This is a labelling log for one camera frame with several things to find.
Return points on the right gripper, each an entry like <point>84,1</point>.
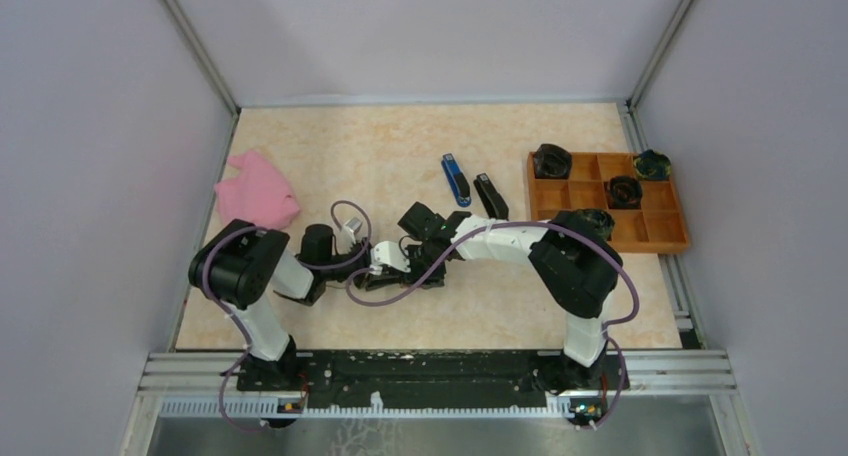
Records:
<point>406,279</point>

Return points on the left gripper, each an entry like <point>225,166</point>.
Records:
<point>362,266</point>

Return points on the blue stapler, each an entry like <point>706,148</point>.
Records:
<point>457,181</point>

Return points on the black stapler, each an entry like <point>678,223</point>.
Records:
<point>492,200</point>

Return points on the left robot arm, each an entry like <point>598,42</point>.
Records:
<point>243,262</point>

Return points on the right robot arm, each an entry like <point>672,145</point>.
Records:
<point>577,267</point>

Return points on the pink cloth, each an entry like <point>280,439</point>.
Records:
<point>259,193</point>

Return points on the dark rolled fabric top-left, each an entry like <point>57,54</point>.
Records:
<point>551,161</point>

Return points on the dark rolled fabric lower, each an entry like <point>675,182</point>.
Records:
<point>602,222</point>

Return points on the dark rolled fabric centre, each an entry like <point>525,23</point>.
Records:
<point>623,193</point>

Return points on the orange wooden compartment tray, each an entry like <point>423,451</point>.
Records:
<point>657,226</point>

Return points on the dark rolled fabric top-right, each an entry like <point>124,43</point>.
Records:
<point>651,165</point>

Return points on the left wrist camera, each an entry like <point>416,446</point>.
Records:
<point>350,233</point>

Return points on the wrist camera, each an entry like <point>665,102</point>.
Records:
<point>388,255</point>
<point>350,233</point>

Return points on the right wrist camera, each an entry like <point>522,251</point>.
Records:
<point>388,255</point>

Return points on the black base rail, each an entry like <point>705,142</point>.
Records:
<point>486,379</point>

